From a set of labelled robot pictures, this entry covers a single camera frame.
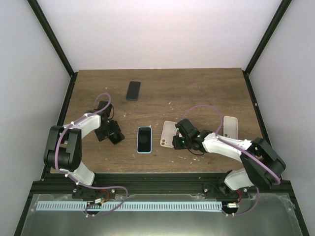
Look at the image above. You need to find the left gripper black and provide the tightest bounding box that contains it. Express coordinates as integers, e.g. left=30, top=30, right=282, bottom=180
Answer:
left=94, top=120, right=121, bottom=142

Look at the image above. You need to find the beige phone case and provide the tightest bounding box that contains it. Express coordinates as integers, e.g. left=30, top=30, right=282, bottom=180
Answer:
left=160, top=121, right=177, bottom=148
left=223, top=116, right=238, bottom=139

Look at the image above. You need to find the light blue phone case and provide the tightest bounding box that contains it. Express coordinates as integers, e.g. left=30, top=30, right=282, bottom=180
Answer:
left=136, top=126, right=153, bottom=154

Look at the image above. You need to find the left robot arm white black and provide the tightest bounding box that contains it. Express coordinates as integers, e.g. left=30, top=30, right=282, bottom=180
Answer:
left=43, top=101, right=125, bottom=199

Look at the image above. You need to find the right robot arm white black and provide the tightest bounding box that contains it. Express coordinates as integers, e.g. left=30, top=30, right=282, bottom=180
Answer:
left=172, top=118, right=286, bottom=198

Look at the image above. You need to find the blue phone far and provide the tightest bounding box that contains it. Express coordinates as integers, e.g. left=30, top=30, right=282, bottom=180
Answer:
left=126, top=81, right=141, bottom=101

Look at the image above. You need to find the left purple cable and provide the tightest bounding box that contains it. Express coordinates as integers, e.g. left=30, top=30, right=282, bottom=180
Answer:
left=54, top=92, right=128, bottom=217

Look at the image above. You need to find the purple cable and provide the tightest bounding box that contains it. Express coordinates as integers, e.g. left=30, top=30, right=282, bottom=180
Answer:
left=183, top=105, right=281, bottom=185
left=54, top=92, right=128, bottom=217

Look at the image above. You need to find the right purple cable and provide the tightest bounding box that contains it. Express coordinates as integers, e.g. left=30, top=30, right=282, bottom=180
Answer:
left=183, top=105, right=281, bottom=185

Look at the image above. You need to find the black aluminium frame rail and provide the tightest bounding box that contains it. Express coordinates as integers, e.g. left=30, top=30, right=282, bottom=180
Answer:
left=15, top=68, right=308, bottom=236

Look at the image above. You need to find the slotted cable duct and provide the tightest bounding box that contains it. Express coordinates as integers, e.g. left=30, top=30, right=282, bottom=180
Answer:
left=36, top=201, right=222, bottom=212

